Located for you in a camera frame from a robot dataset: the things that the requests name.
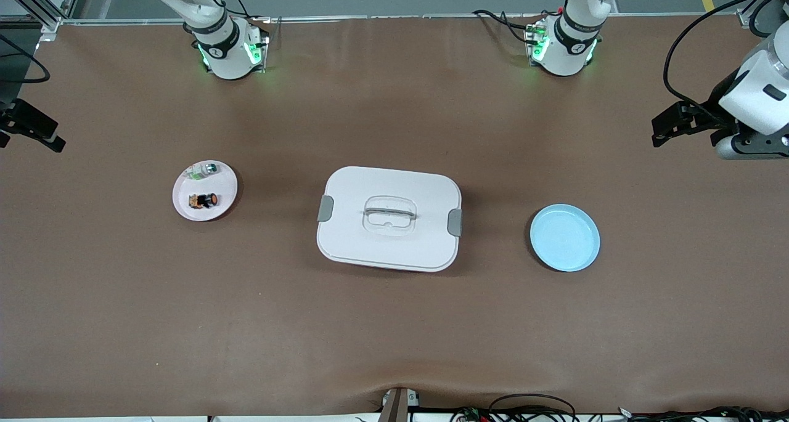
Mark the green push-button switch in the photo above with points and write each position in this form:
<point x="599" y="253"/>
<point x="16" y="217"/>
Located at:
<point x="202" y="172"/>

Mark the grey box latch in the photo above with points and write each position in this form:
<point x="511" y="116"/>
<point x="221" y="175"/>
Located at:
<point x="325" y="208"/>
<point x="455" y="222"/>

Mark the white lidded storage box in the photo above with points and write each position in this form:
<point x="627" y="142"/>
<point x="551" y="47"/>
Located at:
<point x="388" y="249"/>

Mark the light blue round plate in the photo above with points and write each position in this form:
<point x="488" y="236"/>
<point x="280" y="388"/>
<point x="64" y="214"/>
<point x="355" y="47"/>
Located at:
<point x="564" y="237"/>

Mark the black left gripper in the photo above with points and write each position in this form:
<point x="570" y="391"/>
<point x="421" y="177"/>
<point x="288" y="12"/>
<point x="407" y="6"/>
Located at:
<point x="704" y="117"/>

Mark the aluminium frame profile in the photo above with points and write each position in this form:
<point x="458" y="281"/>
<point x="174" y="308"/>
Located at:
<point x="747" y="18"/>
<point x="50" y="25"/>

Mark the orange push-button switch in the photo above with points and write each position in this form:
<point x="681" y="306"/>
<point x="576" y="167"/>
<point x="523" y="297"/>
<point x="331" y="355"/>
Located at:
<point x="203" y="200"/>

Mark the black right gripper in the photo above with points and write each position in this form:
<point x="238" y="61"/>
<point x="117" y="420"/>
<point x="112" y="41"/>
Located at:
<point x="18" y="117"/>

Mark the pink round plate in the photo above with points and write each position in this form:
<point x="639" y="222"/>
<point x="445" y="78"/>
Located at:
<point x="219" y="211"/>

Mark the metal table edge bracket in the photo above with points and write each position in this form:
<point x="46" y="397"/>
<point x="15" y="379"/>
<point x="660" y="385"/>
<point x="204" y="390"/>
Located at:
<point x="397" y="406"/>

